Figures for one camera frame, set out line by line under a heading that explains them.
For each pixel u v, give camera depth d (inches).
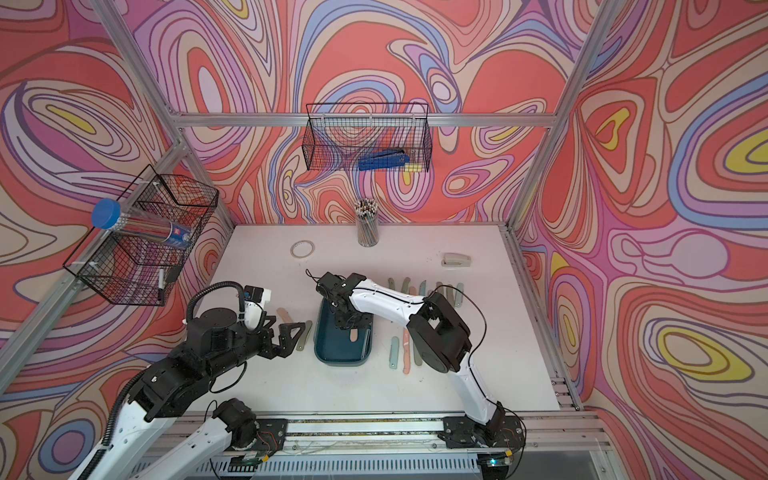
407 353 34.1
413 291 21.8
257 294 22.7
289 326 23.5
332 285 28.5
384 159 35.6
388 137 36.8
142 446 17.0
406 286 40.0
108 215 24.3
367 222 41.0
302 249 44.0
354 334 34.1
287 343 23.3
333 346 35.1
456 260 41.5
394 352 34.3
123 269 27.7
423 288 39.9
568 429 29.6
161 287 28.1
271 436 28.6
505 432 27.9
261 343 23.0
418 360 33.8
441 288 40.0
